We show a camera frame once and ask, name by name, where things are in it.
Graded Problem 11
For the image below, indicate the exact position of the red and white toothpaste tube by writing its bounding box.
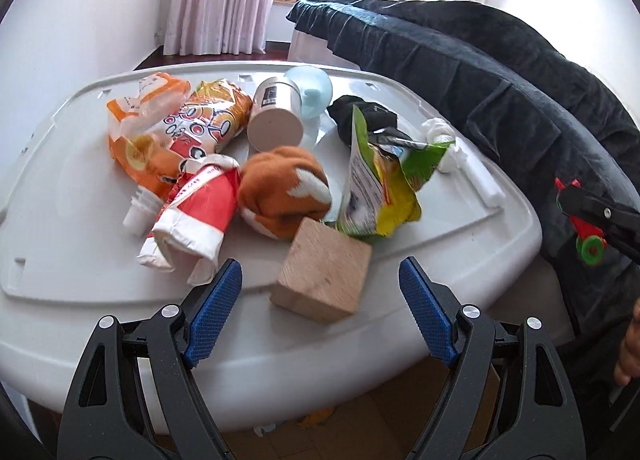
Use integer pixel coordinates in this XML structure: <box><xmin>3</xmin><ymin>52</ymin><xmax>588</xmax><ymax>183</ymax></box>
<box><xmin>137</xmin><ymin>154</ymin><xmax>241</xmax><ymax>286</ymax></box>

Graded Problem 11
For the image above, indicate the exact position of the black cloth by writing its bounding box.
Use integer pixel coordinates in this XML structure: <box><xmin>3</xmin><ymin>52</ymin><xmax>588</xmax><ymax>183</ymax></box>
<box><xmin>327</xmin><ymin>95</ymin><xmax>426</xmax><ymax>151</ymax></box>

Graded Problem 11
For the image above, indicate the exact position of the orange white plastic bag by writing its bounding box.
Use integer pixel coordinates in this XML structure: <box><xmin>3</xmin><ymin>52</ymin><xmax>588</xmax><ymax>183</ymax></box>
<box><xmin>106</xmin><ymin>72</ymin><xmax>193</xmax><ymax>201</ymax></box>

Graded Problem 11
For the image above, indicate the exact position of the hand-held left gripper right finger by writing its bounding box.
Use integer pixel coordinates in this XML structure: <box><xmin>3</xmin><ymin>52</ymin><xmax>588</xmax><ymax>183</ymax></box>
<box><xmin>398</xmin><ymin>256</ymin><xmax>586</xmax><ymax>460</ymax></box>

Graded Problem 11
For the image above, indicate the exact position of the wooden block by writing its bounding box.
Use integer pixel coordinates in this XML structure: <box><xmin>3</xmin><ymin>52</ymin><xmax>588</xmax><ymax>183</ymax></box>
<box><xmin>270</xmin><ymin>217</ymin><xmax>373</xmax><ymax>325</ymax></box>

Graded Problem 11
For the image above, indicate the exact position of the red green plastic toy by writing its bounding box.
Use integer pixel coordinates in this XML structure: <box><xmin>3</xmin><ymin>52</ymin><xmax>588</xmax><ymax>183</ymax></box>
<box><xmin>554</xmin><ymin>177</ymin><xmax>610</xmax><ymax>267</ymax></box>

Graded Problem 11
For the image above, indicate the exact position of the small white ribbed cup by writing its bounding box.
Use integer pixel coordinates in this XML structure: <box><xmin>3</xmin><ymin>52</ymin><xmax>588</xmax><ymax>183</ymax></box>
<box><xmin>122</xmin><ymin>190</ymin><xmax>163</xmax><ymax>239</ymax></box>

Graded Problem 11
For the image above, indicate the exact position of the light blue rubber toy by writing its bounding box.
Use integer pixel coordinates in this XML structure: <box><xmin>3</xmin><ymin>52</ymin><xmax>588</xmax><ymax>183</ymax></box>
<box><xmin>283</xmin><ymin>65</ymin><xmax>334</xmax><ymax>121</ymax></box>

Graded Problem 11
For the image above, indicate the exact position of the white bed skirt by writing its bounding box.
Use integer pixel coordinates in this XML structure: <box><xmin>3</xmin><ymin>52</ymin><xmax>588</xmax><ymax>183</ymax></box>
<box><xmin>290</xmin><ymin>27</ymin><xmax>361</xmax><ymax>72</ymax></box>

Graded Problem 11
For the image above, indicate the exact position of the green snack bag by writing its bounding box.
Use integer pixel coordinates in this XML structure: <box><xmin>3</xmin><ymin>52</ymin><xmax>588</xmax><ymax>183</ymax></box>
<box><xmin>335</xmin><ymin>104</ymin><xmax>458</xmax><ymax>239</ymax></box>

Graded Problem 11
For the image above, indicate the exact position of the white cylindrical cup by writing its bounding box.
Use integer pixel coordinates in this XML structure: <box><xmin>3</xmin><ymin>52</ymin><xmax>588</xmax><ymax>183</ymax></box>
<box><xmin>246</xmin><ymin>76</ymin><xmax>306</xmax><ymax>153</ymax></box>

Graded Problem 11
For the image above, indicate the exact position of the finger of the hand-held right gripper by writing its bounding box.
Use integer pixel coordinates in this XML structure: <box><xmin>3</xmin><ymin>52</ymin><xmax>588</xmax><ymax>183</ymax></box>
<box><xmin>557</xmin><ymin>187</ymin><xmax>640</xmax><ymax>263</ymax></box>

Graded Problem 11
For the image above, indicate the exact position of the orange and white plush toy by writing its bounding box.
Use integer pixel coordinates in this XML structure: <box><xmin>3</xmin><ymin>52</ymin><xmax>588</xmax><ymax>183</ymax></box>
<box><xmin>236</xmin><ymin>146</ymin><xmax>333</xmax><ymax>241</ymax></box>

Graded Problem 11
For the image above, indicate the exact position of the person's right hand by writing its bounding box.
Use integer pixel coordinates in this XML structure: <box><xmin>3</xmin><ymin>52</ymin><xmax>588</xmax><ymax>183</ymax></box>
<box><xmin>614</xmin><ymin>299</ymin><xmax>640</xmax><ymax>387</ymax></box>

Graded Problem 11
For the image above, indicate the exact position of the orange yellow snack packet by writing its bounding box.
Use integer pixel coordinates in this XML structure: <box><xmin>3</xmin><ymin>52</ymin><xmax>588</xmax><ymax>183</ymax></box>
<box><xmin>167</xmin><ymin>80</ymin><xmax>253</xmax><ymax>161</ymax></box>

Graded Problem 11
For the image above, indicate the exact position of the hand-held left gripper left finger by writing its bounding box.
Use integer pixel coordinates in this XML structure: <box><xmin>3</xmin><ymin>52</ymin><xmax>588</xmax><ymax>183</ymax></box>
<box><xmin>56</xmin><ymin>259</ymin><xmax>244</xmax><ymax>460</ymax></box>

